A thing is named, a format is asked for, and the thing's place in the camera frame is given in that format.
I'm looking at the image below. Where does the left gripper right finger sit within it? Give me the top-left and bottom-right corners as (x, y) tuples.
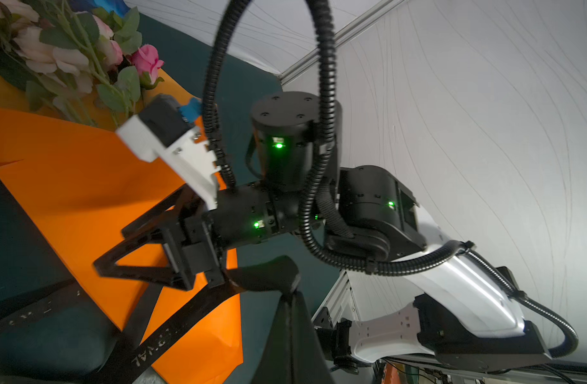
(291, 291), (334, 384)

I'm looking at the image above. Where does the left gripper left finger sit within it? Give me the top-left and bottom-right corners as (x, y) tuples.
(251, 291), (298, 384)

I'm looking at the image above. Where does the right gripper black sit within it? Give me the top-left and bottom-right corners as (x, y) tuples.
(93, 182), (302, 291)

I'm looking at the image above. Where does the black printed ribbon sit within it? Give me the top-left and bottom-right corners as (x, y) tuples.
(0, 253), (302, 384)

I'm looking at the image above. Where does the orange wrapping paper sheet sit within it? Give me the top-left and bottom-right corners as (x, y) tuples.
(0, 76), (244, 383)

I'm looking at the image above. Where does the light pink fake rose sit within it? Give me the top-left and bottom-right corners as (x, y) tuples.
(13, 27), (93, 95)

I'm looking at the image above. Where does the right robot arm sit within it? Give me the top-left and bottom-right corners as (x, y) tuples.
(94, 91), (560, 383)

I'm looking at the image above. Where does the green table mat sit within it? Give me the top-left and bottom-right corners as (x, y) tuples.
(0, 16), (338, 383)

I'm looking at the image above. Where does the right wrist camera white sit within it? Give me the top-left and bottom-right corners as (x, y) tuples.
(116, 94), (221, 211)

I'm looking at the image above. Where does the right black cable conduit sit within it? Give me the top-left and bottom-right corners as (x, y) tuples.
(201, 0), (580, 360)

